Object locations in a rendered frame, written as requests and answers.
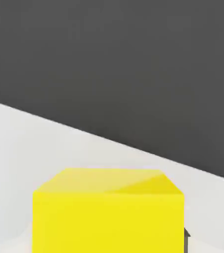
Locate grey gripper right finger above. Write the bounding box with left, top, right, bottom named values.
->
left=183, top=226, right=224, bottom=253

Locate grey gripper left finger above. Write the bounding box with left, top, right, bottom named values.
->
left=0, top=222, right=34, bottom=253

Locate small yellow cube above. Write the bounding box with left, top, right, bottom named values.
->
left=32, top=167, right=185, bottom=253

